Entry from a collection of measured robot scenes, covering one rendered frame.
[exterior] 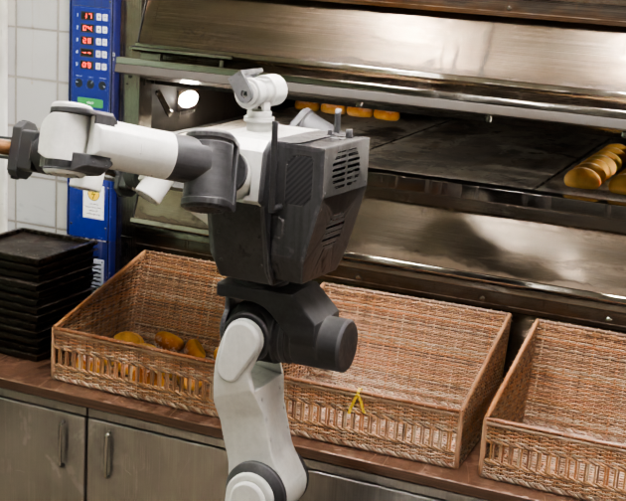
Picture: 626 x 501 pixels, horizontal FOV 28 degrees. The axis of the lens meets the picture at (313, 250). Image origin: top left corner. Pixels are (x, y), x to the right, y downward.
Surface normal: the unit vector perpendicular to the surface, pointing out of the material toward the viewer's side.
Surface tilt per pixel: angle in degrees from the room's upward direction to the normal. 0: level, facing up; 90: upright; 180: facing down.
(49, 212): 90
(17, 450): 90
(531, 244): 70
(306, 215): 90
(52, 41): 90
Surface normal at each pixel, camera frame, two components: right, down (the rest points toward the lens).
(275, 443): 0.89, -0.12
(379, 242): -0.35, -0.14
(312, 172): -0.48, 0.18
